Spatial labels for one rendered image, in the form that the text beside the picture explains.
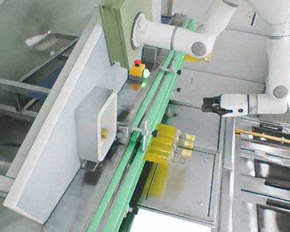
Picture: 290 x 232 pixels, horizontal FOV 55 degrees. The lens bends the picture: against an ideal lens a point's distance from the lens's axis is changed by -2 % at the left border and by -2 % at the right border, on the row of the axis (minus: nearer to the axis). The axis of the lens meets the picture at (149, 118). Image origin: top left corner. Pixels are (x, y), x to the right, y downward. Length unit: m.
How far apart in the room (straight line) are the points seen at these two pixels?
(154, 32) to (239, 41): 6.17
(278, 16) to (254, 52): 6.44
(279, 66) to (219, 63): 6.49
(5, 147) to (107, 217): 0.80
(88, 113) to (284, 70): 0.65
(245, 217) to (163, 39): 0.85
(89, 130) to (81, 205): 0.26
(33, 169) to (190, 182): 0.78
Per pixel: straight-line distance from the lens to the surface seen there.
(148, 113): 1.31
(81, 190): 1.08
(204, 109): 1.10
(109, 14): 1.05
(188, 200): 1.32
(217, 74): 7.61
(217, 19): 1.08
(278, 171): 1.69
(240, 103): 1.09
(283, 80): 1.01
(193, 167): 1.46
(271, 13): 0.95
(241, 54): 7.39
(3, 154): 1.60
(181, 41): 1.13
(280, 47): 1.03
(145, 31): 1.17
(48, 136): 0.87
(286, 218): 1.48
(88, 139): 1.03
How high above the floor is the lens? 1.15
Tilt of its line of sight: 9 degrees down
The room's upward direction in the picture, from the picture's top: 102 degrees clockwise
